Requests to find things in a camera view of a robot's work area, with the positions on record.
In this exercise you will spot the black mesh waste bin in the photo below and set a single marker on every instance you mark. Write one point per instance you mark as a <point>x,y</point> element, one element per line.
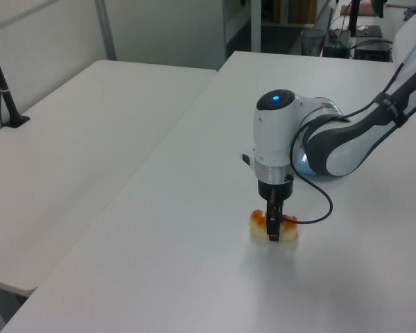
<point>312,43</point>

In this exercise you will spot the grey metal shelf frame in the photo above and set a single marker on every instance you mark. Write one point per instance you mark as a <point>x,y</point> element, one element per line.
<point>256,24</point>

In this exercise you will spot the black curved object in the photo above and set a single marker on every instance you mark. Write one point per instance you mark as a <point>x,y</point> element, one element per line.
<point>378,7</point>

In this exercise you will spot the black computer box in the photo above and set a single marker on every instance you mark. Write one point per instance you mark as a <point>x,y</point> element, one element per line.
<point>372,55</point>

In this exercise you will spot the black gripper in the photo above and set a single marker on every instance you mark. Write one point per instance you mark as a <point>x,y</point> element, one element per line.
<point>275,189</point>

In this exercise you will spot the black monitor stand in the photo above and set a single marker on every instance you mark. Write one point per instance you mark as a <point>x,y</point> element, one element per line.
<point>354,17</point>

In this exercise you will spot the small black box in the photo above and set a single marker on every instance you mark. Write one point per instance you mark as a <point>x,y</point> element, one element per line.
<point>334,52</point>

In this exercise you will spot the grey metal partition post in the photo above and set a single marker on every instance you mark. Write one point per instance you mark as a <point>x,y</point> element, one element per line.
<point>105,31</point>

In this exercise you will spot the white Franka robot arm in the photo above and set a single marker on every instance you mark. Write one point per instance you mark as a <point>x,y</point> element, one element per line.
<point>274,138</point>

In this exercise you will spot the white side table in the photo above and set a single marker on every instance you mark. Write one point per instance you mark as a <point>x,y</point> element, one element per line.
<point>90,138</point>

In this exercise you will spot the black camera pole with base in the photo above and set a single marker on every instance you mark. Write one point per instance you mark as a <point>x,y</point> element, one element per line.
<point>1,81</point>

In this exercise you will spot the bread with orange glaze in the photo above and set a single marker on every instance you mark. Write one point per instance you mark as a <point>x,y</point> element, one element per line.
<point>256,227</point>

